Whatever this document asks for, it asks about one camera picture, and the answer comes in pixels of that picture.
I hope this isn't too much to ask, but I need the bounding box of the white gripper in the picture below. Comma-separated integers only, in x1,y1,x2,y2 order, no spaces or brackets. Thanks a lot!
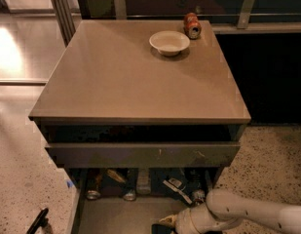
159,209,202,234

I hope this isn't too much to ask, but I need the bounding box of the green and yellow sponge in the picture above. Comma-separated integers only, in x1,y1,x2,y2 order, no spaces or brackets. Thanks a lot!
151,223,176,234

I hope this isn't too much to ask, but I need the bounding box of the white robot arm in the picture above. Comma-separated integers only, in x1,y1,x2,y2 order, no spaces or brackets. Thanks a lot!
159,189,301,234

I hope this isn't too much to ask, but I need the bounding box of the pale sponge in drawer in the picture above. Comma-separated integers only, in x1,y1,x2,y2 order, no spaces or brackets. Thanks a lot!
136,169,151,195

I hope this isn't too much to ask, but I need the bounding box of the silver can middle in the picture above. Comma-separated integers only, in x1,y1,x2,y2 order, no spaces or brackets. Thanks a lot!
123,169,136,201

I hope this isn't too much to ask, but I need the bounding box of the silver can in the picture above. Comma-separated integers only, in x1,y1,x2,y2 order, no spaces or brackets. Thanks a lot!
86,170,102,200
123,169,136,201

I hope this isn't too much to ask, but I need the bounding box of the open middle drawer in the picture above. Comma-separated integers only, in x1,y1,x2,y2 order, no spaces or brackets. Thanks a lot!
71,168,207,234

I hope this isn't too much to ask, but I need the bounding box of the grey top drawer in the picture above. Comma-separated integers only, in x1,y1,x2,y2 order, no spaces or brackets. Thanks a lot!
46,142,240,168

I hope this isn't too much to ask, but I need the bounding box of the grey drawer cabinet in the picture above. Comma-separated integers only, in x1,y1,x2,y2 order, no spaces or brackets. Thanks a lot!
28,19,252,187

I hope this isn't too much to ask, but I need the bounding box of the white snack wrapper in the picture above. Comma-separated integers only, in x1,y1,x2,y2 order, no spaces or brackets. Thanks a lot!
163,177,192,205

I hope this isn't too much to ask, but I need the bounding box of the clear plastic bottle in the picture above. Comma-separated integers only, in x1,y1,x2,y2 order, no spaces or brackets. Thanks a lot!
191,180,206,206

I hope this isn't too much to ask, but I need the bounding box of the brown snack bag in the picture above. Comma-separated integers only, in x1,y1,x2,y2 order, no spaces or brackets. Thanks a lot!
106,169,127,183

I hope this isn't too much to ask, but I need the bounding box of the silver can left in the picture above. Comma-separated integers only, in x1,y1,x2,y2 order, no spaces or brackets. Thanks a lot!
86,170,102,200

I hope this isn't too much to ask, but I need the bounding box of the black object on floor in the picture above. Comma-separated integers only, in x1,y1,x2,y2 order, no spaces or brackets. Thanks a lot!
26,208,49,234

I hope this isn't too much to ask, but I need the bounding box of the white bowl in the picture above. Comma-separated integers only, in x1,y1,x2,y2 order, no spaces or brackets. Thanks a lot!
149,31,190,57

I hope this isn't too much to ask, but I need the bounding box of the orange soda can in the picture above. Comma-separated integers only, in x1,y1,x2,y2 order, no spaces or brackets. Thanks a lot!
183,13,202,39

